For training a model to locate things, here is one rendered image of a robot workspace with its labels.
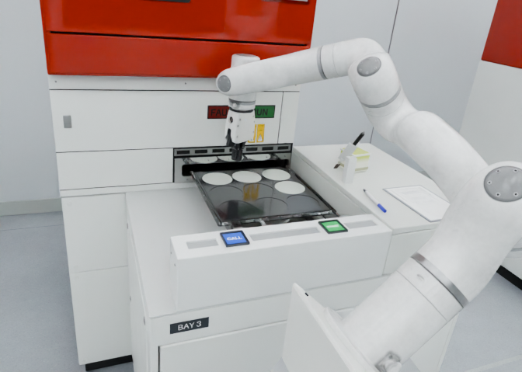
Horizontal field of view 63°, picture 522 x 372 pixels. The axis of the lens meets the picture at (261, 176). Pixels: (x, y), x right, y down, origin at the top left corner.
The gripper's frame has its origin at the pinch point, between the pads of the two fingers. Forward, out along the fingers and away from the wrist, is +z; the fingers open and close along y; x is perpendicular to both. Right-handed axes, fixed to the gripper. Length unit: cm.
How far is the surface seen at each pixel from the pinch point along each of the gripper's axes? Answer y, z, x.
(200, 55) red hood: -4.6, -29.3, 14.3
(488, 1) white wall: 309, -63, -5
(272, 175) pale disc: 14.5, 9.5, -5.3
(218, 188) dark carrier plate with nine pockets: -7.5, 10.0, 0.4
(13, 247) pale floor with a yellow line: -9, 102, 150
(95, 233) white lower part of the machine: -29, 33, 36
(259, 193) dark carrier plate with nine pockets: -1.1, 9.7, -11.1
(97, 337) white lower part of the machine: -30, 80, 36
